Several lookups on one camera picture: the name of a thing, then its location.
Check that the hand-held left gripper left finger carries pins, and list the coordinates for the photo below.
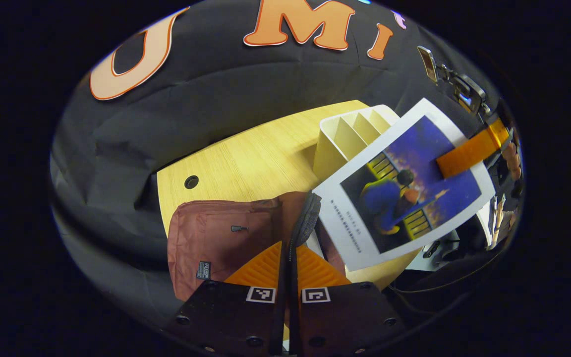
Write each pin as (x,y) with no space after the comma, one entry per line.
(278,317)

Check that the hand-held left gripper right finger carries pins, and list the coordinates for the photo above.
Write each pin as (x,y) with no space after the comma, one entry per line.
(294,317)

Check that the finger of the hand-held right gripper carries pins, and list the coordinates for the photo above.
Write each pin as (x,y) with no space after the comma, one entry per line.
(469,151)

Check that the blue picture cover book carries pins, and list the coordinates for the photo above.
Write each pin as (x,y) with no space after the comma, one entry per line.
(414,198)

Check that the maroon schoolbag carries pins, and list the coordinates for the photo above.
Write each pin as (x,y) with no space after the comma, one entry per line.
(216,238)

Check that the cream plastic bookshelf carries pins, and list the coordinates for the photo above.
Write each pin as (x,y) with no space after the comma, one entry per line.
(332,148)

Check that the black backdrop cloth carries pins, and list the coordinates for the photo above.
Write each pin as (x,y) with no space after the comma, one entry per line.
(216,99)

